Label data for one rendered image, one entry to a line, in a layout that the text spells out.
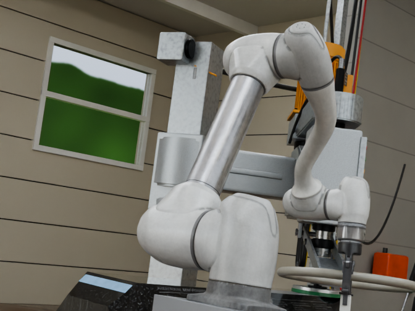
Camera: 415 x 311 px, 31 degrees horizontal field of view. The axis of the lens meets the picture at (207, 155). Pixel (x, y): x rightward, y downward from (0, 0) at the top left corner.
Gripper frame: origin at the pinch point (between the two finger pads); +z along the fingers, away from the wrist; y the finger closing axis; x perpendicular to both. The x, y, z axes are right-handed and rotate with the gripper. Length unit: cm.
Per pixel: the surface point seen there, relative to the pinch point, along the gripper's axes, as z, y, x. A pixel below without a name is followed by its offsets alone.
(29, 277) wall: 5, 609, 416
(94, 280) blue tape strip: 1, 14, 90
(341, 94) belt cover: -89, 68, 13
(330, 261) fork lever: -18, 74, 12
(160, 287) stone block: 1, 7, 63
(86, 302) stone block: 9, 5, 89
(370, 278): -9.5, -0.1, -7.0
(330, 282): -8.7, 43.3, 8.5
